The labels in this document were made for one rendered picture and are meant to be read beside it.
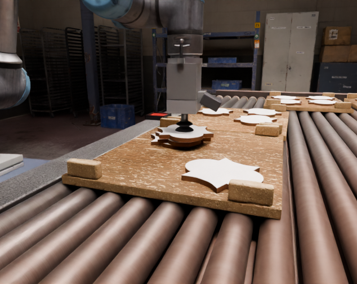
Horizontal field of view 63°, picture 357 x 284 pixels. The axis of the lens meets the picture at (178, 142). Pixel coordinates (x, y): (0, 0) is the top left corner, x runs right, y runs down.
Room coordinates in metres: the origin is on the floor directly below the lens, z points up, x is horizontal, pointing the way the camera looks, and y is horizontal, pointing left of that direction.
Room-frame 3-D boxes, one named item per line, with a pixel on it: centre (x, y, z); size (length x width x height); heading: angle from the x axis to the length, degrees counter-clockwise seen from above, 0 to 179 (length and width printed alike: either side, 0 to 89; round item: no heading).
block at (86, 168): (0.45, 0.15, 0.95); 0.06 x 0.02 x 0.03; 70
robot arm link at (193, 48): (0.64, -0.01, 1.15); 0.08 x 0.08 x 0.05
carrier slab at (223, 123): (0.98, -0.19, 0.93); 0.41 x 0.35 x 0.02; 159
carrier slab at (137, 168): (0.59, -0.04, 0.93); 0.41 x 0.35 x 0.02; 160
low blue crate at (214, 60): (5.38, -0.78, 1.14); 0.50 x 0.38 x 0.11; 84
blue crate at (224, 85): (5.41, -0.90, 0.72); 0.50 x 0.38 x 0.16; 68
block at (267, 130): (0.72, -0.23, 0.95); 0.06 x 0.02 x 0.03; 70
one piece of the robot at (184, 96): (0.64, -0.04, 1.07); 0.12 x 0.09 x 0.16; 79
